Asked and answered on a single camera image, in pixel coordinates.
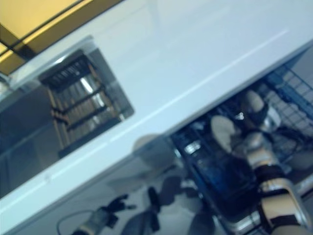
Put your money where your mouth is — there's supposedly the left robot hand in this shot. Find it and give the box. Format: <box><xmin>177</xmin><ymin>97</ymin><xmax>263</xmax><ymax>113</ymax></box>
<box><xmin>96</xmin><ymin>194</ymin><xmax>130</xmax><ymax>222</ymax></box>

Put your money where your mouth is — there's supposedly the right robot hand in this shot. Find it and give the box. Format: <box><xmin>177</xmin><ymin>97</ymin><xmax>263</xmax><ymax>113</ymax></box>
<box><xmin>236</xmin><ymin>104</ymin><xmax>281</xmax><ymax>150</ymax></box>

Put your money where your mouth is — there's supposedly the black dishwasher cutlery basket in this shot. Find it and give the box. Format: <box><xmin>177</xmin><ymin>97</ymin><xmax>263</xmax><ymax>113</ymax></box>
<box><xmin>188</xmin><ymin>151</ymin><xmax>257</xmax><ymax>218</ymax></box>

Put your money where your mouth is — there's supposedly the stainless steel sink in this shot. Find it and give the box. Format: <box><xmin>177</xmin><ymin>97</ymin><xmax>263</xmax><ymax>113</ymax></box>
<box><xmin>0</xmin><ymin>35</ymin><xmax>135</xmax><ymax>196</ymax></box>

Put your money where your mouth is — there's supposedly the dishwasher wire rack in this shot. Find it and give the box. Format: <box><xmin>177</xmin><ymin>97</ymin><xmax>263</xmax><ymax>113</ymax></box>
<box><xmin>171</xmin><ymin>48</ymin><xmax>313</xmax><ymax>196</ymax></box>

